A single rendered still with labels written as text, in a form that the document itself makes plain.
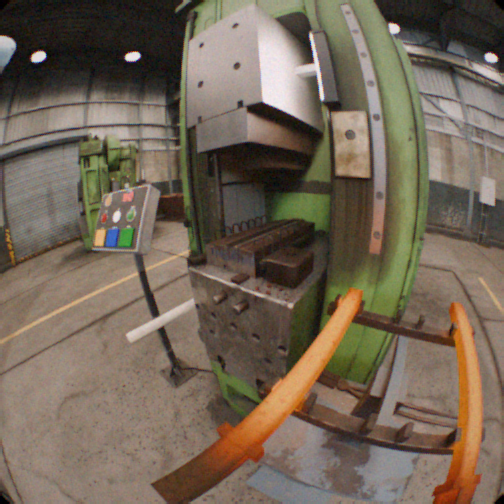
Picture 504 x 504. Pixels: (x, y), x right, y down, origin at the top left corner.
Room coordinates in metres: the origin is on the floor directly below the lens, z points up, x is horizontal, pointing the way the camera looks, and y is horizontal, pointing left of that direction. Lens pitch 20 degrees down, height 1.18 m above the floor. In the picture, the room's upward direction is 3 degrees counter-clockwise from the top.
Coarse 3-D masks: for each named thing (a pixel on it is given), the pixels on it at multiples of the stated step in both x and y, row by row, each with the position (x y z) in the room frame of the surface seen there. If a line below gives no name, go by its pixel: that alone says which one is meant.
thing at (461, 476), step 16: (464, 320) 0.14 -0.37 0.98; (464, 336) 0.11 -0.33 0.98; (464, 352) 0.08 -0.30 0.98; (464, 368) 0.06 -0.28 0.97; (464, 384) 0.04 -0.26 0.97; (480, 384) 0.02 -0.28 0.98; (464, 400) 0.02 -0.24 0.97; (480, 400) 0.00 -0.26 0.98; (464, 416) 0.00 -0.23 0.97; (480, 416) -0.02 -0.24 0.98; (464, 432) -0.02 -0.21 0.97; (480, 432) -0.04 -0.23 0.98; (464, 448) -0.04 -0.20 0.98; (464, 464) -0.06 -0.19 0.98; (448, 480) -0.07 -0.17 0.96; (464, 480) -0.08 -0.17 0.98; (480, 480) -0.10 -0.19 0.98; (448, 496) -0.09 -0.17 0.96; (464, 496) -0.10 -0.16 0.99
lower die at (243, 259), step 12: (252, 228) 0.82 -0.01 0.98; (264, 228) 0.72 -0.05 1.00; (288, 228) 0.74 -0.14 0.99; (312, 228) 0.82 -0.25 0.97; (216, 240) 0.68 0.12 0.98; (228, 240) 0.63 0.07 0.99; (252, 240) 0.59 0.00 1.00; (264, 240) 0.61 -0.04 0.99; (276, 240) 0.60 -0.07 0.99; (312, 240) 0.82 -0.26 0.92; (216, 252) 0.60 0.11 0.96; (228, 252) 0.57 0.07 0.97; (240, 252) 0.54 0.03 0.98; (252, 252) 0.51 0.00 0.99; (216, 264) 0.61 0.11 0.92; (228, 264) 0.57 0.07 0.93; (240, 264) 0.54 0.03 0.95; (252, 264) 0.51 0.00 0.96; (252, 276) 0.52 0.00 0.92
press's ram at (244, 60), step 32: (224, 32) 0.55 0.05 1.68; (256, 32) 0.48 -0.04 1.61; (288, 32) 0.63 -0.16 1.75; (192, 64) 0.65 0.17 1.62; (224, 64) 0.55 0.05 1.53; (256, 64) 0.49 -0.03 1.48; (288, 64) 0.60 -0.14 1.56; (192, 96) 0.65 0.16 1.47; (224, 96) 0.56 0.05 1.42; (256, 96) 0.49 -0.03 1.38; (288, 96) 0.58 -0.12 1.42; (192, 128) 0.67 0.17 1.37; (320, 128) 0.77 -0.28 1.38
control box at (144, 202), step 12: (120, 192) 0.85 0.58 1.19; (132, 192) 0.81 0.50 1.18; (144, 192) 0.79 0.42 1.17; (156, 192) 0.84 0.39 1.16; (120, 204) 0.81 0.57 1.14; (132, 204) 0.78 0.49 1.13; (144, 204) 0.76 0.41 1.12; (156, 204) 0.83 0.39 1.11; (108, 216) 0.80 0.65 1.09; (120, 216) 0.78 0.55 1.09; (144, 216) 0.75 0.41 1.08; (96, 228) 0.80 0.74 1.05; (108, 228) 0.77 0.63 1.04; (120, 228) 0.75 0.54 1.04; (144, 228) 0.74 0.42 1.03; (144, 240) 0.73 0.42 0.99; (108, 252) 0.80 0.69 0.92; (120, 252) 0.75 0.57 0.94; (132, 252) 0.70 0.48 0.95; (144, 252) 0.71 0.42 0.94
